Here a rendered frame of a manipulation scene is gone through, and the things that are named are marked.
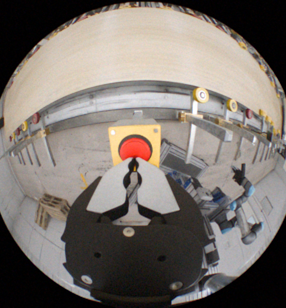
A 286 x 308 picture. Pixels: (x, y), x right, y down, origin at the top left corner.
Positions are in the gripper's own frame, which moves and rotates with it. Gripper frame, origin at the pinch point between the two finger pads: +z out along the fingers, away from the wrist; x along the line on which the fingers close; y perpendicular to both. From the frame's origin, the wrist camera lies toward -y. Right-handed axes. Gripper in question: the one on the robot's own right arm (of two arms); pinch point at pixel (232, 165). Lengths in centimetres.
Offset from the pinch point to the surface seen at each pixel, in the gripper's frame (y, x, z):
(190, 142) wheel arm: -21, -51, 0
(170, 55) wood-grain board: -67, -65, -7
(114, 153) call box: -35, -83, -39
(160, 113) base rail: -35, -67, 13
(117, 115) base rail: -35, -93, 13
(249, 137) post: -35, -31, -27
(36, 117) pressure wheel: -48, -146, -8
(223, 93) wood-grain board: -53, -34, -7
